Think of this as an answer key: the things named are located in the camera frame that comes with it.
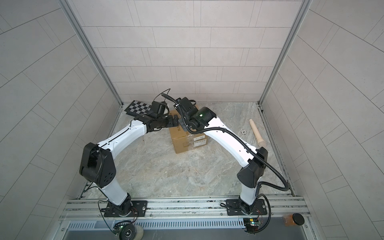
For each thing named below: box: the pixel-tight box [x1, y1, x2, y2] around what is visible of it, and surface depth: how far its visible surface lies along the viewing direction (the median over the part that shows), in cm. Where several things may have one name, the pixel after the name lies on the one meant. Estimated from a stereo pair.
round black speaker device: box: [118, 223, 144, 240], surface depth 59 cm
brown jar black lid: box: [283, 213, 305, 227], surface depth 63 cm
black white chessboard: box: [124, 100, 151, 117], surface depth 111 cm
